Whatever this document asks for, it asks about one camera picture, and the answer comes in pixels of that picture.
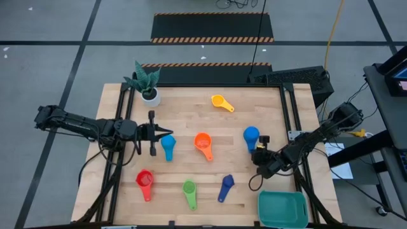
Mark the black side desk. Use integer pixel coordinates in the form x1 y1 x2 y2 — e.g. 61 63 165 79
327 46 407 220

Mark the green measuring cup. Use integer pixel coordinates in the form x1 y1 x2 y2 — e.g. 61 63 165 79
182 179 198 211

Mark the black hazard striped floor mat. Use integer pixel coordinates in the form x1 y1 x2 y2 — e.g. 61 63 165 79
139 62 273 85
150 11 275 44

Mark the snake plant in white pot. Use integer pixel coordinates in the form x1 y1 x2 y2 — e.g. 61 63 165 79
123 60 162 108

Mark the turquoise measuring cup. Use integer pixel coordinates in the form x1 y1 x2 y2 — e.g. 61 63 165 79
160 134 177 162

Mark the black computer case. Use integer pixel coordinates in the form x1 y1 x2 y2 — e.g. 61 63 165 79
247 66 335 108

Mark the small dark blue measuring cup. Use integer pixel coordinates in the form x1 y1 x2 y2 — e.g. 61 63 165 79
217 174 235 204

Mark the black hanging cable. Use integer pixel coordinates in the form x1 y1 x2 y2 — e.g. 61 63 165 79
249 0 267 76

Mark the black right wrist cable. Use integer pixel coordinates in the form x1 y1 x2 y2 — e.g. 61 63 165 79
248 173 265 192

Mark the laptop with lit screen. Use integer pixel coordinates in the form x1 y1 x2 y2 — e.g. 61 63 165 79
383 47 407 98

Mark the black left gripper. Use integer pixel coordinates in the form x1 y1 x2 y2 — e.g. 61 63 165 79
135 110 174 157

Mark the yellow power plug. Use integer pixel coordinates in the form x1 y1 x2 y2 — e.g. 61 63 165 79
348 128 367 139

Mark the orange measuring cup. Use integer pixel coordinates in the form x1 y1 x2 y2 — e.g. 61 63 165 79
193 132 214 162

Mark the black arm base cable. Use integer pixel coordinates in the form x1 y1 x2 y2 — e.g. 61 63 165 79
78 148 107 188

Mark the white paper sheet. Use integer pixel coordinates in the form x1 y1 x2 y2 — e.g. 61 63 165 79
324 142 354 181

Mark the yellow measuring cup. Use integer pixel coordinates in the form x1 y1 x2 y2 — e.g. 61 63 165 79
210 94 235 113

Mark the yellow hanging cable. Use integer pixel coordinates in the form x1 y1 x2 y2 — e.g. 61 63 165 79
322 0 346 73

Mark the teal plastic basket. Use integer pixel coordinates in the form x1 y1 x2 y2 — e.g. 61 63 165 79
257 190 309 229

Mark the coiled black floor cable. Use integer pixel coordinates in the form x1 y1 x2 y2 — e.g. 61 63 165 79
215 0 259 10

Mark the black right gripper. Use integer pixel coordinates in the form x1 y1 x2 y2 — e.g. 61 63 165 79
251 135 286 179

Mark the black aluminium table frame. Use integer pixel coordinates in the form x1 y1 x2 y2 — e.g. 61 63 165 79
76 81 343 228

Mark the red measuring cup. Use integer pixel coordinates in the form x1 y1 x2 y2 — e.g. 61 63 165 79
135 169 155 202

